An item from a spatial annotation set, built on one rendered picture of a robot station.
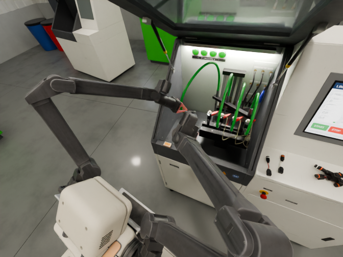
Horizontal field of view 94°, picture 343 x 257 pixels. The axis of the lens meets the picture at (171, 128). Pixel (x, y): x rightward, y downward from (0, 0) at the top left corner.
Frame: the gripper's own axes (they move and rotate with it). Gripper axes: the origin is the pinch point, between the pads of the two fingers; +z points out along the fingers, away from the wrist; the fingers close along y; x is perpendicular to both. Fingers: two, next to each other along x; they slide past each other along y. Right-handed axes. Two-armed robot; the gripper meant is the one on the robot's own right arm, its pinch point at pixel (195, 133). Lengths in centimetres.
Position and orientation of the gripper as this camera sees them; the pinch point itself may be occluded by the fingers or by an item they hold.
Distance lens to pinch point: 82.4
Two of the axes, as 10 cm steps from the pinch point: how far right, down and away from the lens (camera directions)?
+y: 3.9, -8.9, -2.1
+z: 5.1, 0.2, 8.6
